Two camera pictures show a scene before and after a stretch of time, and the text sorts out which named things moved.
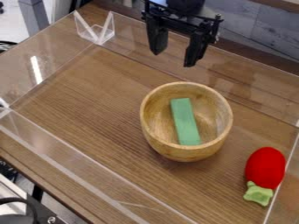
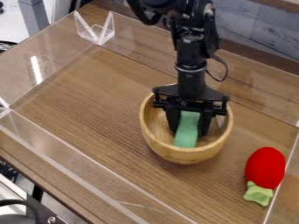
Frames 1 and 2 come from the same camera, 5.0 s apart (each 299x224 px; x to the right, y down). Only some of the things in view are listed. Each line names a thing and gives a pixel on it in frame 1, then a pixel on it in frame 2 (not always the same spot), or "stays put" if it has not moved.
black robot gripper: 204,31 to 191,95
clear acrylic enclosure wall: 136,137 stays put
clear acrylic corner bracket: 96,33 stays put
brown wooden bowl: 212,111 stays put
